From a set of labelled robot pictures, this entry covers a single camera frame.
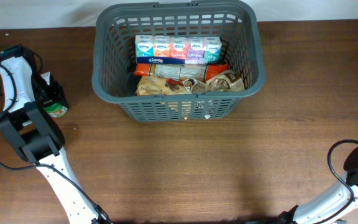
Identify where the dark grey plastic basket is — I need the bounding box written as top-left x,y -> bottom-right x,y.
92,1 -> 265,121

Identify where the brown pastry snack bag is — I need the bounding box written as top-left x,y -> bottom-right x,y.
182,70 -> 245,94

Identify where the white blue tissue pack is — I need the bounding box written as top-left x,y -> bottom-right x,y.
134,35 -> 223,65

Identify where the orange spaghetti pasta packet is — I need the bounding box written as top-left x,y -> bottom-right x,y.
134,63 -> 228,82

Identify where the yellow instant coffee bag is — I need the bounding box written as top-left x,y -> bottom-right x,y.
135,75 -> 198,121

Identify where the green lid jar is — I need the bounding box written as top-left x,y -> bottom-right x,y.
44,103 -> 68,118

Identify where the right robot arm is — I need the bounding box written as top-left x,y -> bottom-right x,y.
277,139 -> 358,224

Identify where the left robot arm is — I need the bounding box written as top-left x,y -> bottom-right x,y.
0,45 -> 111,223

